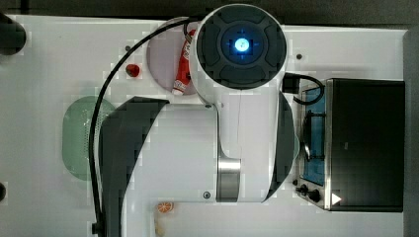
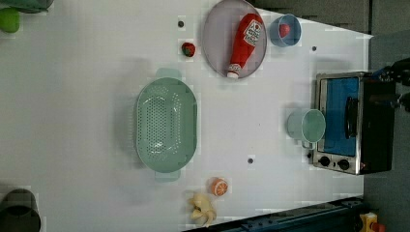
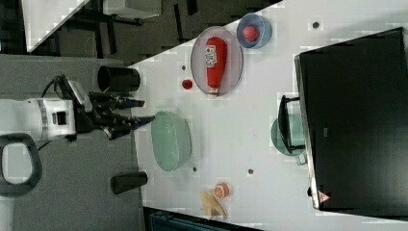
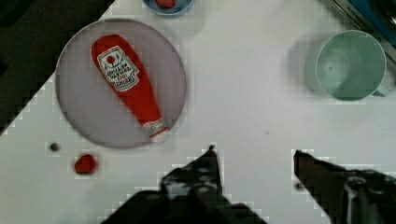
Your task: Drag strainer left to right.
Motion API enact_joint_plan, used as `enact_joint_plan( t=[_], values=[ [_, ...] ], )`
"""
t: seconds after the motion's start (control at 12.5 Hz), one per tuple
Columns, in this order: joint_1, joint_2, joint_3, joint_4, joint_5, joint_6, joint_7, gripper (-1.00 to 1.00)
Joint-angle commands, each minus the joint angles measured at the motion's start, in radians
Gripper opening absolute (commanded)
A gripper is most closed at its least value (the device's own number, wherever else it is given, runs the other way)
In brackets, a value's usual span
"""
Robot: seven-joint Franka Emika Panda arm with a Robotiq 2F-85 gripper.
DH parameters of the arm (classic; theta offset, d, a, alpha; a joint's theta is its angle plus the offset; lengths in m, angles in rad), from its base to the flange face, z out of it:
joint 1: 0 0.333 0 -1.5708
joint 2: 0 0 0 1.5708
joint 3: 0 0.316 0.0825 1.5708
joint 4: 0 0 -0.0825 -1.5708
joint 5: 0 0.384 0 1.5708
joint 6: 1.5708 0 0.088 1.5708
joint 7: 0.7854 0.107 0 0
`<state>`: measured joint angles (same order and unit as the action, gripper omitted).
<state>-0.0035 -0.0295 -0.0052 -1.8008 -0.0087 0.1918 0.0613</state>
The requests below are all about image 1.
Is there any green plastic strainer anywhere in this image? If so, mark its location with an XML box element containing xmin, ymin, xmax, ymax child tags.
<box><xmin>61</xmin><ymin>96</ymin><xmax>97</xmax><ymax>181</ymax></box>

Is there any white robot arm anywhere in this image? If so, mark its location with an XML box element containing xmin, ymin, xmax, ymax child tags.
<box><xmin>98</xmin><ymin>4</ymin><xmax>297</xmax><ymax>237</ymax></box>

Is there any red ketchup bottle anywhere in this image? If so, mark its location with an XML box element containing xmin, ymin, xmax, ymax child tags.
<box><xmin>172</xmin><ymin>39</ymin><xmax>191</xmax><ymax>96</ymax></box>

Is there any grey round plate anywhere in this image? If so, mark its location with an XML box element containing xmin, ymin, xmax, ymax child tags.
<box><xmin>146</xmin><ymin>25</ymin><xmax>186</xmax><ymax>94</ymax></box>

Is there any green mug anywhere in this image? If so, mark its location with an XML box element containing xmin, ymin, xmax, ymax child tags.
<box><xmin>293</xmin><ymin>134</ymin><xmax>300</xmax><ymax>159</ymax></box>

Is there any red strawberry toy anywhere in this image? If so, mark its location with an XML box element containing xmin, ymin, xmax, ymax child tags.
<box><xmin>126</xmin><ymin>64</ymin><xmax>140</xmax><ymax>78</ymax></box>

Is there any orange slice toy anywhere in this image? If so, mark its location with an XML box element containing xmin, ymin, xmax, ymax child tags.
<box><xmin>157</xmin><ymin>201</ymin><xmax>174</xmax><ymax>213</ymax></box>

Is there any black toaster oven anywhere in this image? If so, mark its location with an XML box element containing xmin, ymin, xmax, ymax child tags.
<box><xmin>293</xmin><ymin>78</ymin><xmax>405</xmax><ymax>212</ymax></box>

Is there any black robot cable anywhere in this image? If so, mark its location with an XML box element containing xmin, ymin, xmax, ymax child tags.
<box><xmin>88</xmin><ymin>17</ymin><xmax>199</xmax><ymax>235</ymax></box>

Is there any black round post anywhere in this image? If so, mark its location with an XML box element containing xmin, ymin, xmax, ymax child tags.
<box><xmin>0</xmin><ymin>13</ymin><xmax>27</xmax><ymax>55</ymax></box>

